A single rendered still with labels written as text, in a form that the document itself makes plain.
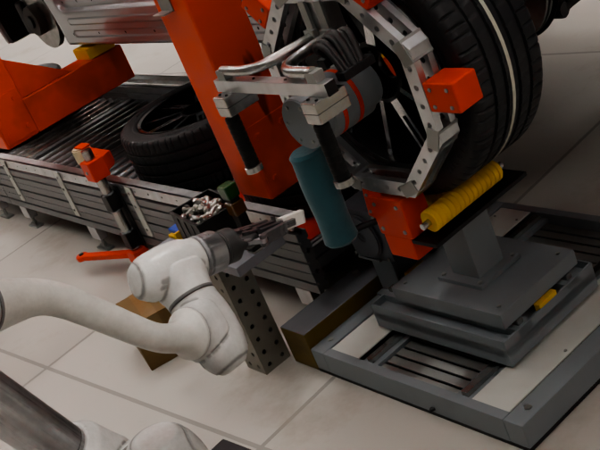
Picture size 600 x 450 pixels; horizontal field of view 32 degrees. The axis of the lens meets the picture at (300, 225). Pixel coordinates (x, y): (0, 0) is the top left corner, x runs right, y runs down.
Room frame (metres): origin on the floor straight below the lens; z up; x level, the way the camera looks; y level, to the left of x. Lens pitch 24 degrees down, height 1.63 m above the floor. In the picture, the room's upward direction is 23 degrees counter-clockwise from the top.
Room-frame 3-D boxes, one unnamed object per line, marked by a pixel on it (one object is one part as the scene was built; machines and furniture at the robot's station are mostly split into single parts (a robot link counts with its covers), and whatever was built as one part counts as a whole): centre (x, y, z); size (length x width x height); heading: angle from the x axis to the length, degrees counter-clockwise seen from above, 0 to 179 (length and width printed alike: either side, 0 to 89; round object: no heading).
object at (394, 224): (2.35, -0.28, 0.48); 0.16 x 0.12 x 0.17; 120
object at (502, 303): (2.42, -0.39, 0.32); 0.40 x 0.30 x 0.28; 30
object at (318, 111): (2.08, -0.15, 0.93); 0.09 x 0.05 x 0.05; 120
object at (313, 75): (2.18, -0.19, 1.03); 0.19 x 0.18 x 0.11; 120
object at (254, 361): (2.79, 0.25, 0.21); 0.10 x 0.10 x 0.42; 30
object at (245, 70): (2.36, -0.09, 1.03); 0.19 x 0.18 x 0.11; 120
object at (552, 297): (2.45, -0.37, 0.13); 0.50 x 0.36 x 0.10; 30
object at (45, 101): (4.65, 0.68, 0.69); 0.52 x 0.17 x 0.35; 120
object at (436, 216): (2.28, -0.39, 0.51); 0.29 x 0.06 x 0.06; 120
